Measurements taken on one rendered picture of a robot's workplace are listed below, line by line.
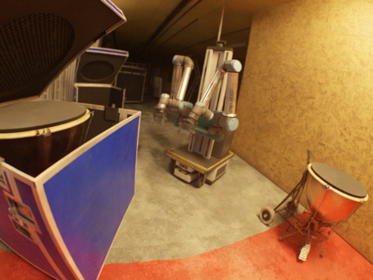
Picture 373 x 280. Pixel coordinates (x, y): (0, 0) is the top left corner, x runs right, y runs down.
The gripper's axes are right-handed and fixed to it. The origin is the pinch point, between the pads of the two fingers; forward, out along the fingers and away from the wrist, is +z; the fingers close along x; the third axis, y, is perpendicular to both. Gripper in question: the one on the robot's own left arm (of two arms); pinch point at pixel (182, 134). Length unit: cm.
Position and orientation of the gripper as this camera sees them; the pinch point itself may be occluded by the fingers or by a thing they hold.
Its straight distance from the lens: 157.1
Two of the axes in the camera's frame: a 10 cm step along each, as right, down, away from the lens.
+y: -5.5, -2.7, -7.9
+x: 6.6, 4.5, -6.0
